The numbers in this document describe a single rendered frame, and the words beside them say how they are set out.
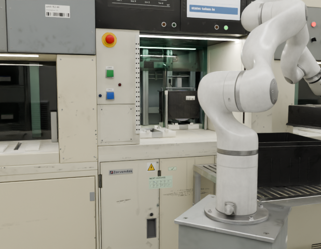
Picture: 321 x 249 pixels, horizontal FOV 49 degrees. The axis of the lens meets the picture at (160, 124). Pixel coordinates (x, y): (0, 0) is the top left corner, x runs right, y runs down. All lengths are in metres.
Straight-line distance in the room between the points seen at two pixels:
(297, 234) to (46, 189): 1.38
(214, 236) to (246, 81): 0.43
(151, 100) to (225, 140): 1.63
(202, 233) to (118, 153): 0.76
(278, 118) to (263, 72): 0.99
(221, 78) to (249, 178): 0.29
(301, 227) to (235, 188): 1.21
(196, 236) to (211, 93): 0.41
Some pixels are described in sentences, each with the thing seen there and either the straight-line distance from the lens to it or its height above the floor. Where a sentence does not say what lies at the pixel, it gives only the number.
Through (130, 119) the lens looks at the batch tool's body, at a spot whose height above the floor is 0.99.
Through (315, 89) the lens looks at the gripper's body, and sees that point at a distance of 1.82.
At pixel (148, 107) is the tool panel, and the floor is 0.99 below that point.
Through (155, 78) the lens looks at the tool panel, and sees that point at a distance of 2.60.
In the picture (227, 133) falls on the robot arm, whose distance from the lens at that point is 1.02.
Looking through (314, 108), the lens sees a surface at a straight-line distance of 1.76.
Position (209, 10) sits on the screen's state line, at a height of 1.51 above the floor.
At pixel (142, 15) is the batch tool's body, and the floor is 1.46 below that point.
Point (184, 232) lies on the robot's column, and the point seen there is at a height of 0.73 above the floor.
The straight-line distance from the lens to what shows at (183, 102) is 2.28.
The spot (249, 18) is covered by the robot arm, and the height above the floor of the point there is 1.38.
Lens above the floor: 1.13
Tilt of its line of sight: 6 degrees down
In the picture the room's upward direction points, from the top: straight up
